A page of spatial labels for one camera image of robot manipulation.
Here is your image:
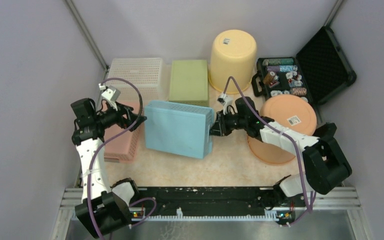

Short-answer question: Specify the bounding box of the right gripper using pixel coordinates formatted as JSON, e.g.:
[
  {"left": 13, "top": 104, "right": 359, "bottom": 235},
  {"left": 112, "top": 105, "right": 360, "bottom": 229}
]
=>
[{"left": 208, "top": 109, "right": 248, "bottom": 137}]

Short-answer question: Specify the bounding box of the blue basket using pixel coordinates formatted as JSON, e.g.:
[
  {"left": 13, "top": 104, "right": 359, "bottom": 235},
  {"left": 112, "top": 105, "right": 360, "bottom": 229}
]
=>
[{"left": 144, "top": 100, "right": 215, "bottom": 159}]

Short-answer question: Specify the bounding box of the pink plastic basket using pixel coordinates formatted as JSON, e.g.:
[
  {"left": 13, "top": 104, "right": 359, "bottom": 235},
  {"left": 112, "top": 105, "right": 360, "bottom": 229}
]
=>
[{"left": 104, "top": 102, "right": 143, "bottom": 163}]

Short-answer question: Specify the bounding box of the white mesh plastic basket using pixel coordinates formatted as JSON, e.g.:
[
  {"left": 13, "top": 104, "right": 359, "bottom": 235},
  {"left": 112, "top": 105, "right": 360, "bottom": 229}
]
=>
[{"left": 107, "top": 57, "right": 170, "bottom": 105}]

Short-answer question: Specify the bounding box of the green plastic basket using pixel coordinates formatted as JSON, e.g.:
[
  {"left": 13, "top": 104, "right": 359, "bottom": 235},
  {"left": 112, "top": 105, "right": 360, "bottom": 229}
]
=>
[{"left": 168, "top": 59, "right": 210, "bottom": 107}]

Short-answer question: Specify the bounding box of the yellow capybara bucket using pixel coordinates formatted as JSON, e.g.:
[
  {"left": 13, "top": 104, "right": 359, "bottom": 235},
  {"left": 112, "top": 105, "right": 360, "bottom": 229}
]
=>
[{"left": 208, "top": 29, "right": 257, "bottom": 94}]

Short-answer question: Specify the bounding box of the orange capybara bucket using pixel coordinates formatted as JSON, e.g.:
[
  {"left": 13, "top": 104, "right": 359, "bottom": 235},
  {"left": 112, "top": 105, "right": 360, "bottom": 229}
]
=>
[{"left": 247, "top": 94, "right": 317, "bottom": 165}]

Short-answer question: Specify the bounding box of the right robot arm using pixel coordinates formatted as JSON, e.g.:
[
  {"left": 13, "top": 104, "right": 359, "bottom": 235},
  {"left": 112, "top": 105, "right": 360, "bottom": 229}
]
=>
[{"left": 209, "top": 93, "right": 353, "bottom": 206}]

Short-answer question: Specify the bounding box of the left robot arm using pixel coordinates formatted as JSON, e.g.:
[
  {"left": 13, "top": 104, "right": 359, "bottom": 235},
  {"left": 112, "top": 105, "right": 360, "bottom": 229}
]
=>
[{"left": 70, "top": 98, "right": 147, "bottom": 240}]

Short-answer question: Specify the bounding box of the brown cylinder in case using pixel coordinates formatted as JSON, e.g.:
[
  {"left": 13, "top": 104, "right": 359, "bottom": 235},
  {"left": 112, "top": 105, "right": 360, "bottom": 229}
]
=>
[{"left": 262, "top": 71, "right": 277, "bottom": 85}]

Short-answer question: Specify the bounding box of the black open tool case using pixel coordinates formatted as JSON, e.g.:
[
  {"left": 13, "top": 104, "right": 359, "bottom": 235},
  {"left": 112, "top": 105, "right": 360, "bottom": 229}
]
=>
[{"left": 251, "top": 26, "right": 357, "bottom": 106}]

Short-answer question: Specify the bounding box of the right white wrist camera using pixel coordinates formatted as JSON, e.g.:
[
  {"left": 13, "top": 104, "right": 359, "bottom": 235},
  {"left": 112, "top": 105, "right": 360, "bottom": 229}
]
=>
[{"left": 217, "top": 93, "right": 233, "bottom": 115}]

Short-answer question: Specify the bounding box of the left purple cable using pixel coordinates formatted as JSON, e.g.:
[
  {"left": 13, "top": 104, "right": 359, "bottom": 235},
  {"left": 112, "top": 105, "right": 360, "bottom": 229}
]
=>
[{"left": 86, "top": 77, "right": 158, "bottom": 240}]

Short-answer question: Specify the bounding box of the purple cable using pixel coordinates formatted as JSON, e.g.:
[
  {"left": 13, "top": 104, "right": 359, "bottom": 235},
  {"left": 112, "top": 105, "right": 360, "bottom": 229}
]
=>
[
  {"left": 86, "top": 77, "right": 158, "bottom": 240},
  {"left": 223, "top": 76, "right": 317, "bottom": 228}
]

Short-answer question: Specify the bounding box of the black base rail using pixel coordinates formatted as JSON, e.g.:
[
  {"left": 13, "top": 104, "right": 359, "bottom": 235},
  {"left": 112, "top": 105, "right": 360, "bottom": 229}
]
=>
[{"left": 59, "top": 178, "right": 359, "bottom": 229}]

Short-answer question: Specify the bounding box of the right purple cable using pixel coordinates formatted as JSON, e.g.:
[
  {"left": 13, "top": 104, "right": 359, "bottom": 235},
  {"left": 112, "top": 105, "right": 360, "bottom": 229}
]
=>
[{"left": 223, "top": 76, "right": 317, "bottom": 228}]

